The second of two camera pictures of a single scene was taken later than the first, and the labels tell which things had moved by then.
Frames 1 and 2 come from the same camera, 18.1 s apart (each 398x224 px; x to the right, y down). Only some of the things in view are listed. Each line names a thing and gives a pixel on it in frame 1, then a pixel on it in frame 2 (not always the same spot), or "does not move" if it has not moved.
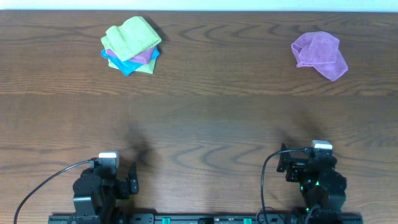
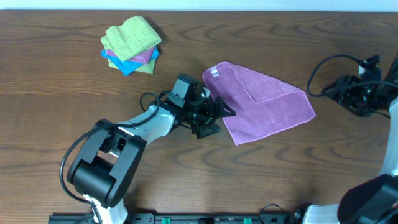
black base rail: x=289 y=218 does not move
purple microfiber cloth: x=320 y=50 → x=262 y=105
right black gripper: x=296 y=165 → x=344 y=96
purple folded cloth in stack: x=142 y=59 does not move
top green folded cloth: x=130 y=39 does not move
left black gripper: x=125 y=188 → x=212 y=115
